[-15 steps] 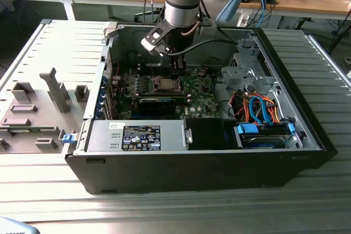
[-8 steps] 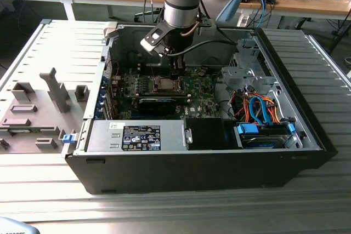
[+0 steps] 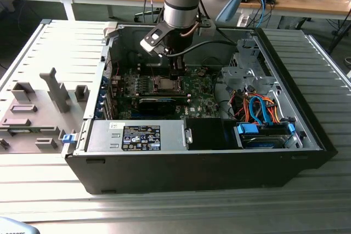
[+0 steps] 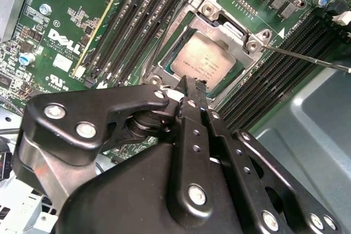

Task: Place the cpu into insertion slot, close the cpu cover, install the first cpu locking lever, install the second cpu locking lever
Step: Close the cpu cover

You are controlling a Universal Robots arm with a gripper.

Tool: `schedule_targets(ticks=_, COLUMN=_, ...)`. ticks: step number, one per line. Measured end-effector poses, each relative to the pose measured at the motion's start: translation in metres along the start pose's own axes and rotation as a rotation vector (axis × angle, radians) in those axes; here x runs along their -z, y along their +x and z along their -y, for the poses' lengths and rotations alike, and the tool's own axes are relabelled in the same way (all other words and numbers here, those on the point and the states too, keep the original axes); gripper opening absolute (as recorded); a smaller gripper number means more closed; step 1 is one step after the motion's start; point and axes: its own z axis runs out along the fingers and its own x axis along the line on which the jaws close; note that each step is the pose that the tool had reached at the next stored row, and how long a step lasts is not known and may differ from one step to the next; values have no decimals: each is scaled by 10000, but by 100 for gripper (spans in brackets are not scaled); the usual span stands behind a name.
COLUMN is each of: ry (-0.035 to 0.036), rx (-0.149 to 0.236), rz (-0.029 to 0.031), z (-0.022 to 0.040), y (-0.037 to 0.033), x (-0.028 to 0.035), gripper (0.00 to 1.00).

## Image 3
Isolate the CPU socket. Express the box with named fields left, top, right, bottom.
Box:
left=153, top=76, right=184, bottom=94

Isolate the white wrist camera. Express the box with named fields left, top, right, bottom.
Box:
left=139, top=24, right=172, bottom=58

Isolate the black camera cable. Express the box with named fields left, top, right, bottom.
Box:
left=166, top=39, right=239, bottom=57

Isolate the black PC case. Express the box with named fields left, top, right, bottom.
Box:
left=63, top=21, right=338, bottom=195

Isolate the grey rounded device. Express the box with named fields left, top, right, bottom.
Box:
left=0, top=216, right=38, bottom=234

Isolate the green motherboard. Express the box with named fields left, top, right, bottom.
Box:
left=109, top=65, right=223, bottom=121

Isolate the metal socket cover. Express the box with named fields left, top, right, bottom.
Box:
left=154, top=76, right=184, bottom=94

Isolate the white plug box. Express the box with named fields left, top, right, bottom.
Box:
left=237, top=14, right=251, bottom=28

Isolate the silver power supply unit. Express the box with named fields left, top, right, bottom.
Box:
left=85, top=120, right=190, bottom=153

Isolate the brown curved cable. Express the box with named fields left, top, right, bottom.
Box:
left=179, top=21, right=200, bottom=38

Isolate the grey parts rack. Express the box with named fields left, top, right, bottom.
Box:
left=0, top=66, right=93, bottom=155

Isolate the orange wire bundle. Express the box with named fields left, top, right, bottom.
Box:
left=231, top=94, right=284, bottom=124

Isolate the black graphics card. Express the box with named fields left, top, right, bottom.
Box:
left=137, top=96, right=178, bottom=116

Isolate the silver CPU chip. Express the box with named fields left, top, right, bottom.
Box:
left=160, top=78, right=177, bottom=92

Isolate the metal disk bay cage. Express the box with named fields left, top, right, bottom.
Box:
left=220, top=38, right=278, bottom=95

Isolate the blue data wire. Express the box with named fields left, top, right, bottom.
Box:
left=248, top=95, right=271, bottom=127

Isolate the silver metal latch bracket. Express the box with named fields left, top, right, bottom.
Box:
left=183, top=126, right=194, bottom=145

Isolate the hard disk blue carrier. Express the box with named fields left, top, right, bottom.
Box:
left=234, top=122, right=296, bottom=150

